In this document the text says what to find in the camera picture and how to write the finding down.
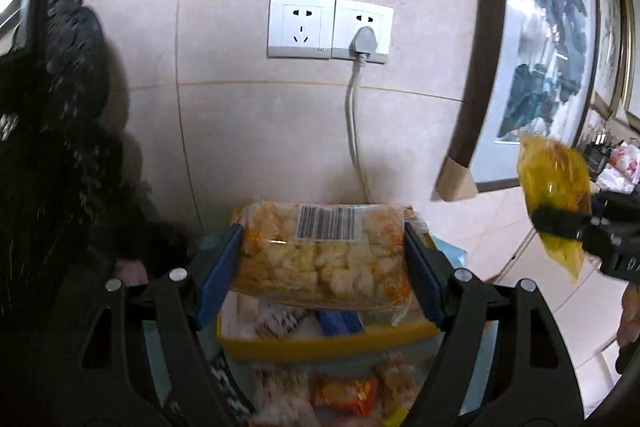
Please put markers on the white cabinet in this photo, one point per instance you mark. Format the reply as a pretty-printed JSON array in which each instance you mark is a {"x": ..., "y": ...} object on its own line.
[{"x": 540, "y": 267}]

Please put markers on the framed lotus painting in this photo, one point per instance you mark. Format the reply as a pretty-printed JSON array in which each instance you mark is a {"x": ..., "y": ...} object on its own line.
[{"x": 545, "y": 32}]

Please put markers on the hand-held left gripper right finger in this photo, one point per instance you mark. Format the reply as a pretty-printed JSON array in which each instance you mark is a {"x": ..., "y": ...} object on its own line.
[{"x": 425, "y": 279}]

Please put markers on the cardboard corner protector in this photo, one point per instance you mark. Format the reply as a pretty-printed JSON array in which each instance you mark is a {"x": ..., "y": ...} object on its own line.
[{"x": 455, "y": 182}]

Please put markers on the yellow cardboard box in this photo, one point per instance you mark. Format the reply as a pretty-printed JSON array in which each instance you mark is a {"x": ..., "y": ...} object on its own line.
[{"x": 320, "y": 347}]

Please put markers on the dark carved wooden furniture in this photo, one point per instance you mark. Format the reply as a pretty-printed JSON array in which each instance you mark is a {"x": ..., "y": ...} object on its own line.
[{"x": 55, "y": 157}]

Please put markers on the white wall socket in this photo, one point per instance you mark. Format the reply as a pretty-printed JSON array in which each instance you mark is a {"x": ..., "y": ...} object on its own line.
[
  {"x": 372, "y": 17},
  {"x": 301, "y": 27}
]

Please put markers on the pink cloth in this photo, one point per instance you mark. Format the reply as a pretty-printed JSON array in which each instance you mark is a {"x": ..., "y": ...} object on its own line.
[{"x": 132, "y": 272}]

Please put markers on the person's right hand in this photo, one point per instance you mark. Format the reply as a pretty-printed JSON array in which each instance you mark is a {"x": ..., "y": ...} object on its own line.
[{"x": 631, "y": 327}]

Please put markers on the framed flower painting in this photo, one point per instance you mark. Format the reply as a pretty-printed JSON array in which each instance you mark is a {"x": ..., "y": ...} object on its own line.
[{"x": 610, "y": 47}]

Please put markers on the pink floral packet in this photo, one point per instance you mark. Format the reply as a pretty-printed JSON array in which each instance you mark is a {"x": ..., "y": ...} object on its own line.
[{"x": 622, "y": 164}]

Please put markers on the blue printed tablecloth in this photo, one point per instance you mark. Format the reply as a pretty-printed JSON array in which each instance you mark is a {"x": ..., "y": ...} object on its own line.
[{"x": 160, "y": 357}]

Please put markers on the grey power plug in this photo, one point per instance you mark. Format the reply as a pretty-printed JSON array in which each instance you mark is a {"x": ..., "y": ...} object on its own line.
[{"x": 364, "y": 43}]

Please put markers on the pile of mixed snack packets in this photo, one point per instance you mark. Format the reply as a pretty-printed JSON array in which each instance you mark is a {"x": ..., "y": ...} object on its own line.
[{"x": 345, "y": 394}]

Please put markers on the dark stand with small bottles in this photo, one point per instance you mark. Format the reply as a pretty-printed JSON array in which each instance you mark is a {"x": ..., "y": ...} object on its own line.
[{"x": 597, "y": 147}]

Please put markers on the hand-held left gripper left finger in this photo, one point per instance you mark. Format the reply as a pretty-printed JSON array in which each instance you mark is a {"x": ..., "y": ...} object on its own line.
[{"x": 220, "y": 277}]

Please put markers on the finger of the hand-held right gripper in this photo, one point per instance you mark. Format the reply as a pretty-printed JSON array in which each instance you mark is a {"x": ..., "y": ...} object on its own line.
[{"x": 557, "y": 222}]

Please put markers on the yellow plastic snack bag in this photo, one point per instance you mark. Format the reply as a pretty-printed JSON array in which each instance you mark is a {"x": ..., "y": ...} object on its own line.
[{"x": 550, "y": 177}]

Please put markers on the clear rice cracker pack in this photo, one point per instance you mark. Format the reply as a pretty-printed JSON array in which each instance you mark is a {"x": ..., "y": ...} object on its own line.
[{"x": 320, "y": 267}]

